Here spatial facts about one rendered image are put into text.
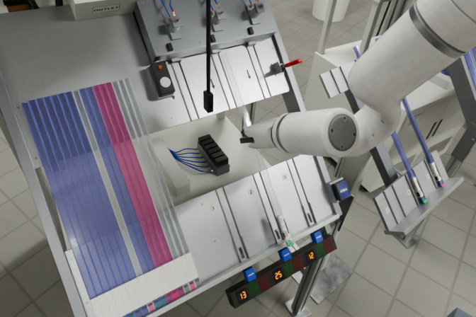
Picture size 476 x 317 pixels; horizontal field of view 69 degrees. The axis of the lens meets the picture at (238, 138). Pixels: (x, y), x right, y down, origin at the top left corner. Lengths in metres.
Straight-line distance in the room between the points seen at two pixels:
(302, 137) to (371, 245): 1.38
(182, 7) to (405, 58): 0.55
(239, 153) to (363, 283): 0.89
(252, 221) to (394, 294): 1.07
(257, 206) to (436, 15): 0.61
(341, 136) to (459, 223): 1.73
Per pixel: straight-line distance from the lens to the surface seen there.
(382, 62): 0.51
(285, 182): 0.95
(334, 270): 1.79
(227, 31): 0.90
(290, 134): 0.64
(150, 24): 0.84
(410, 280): 1.92
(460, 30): 0.48
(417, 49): 0.49
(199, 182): 1.19
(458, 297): 1.99
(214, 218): 0.87
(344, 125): 0.60
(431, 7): 0.49
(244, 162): 1.26
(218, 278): 0.87
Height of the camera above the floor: 1.51
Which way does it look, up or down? 41 degrees down
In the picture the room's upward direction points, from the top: 4 degrees clockwise
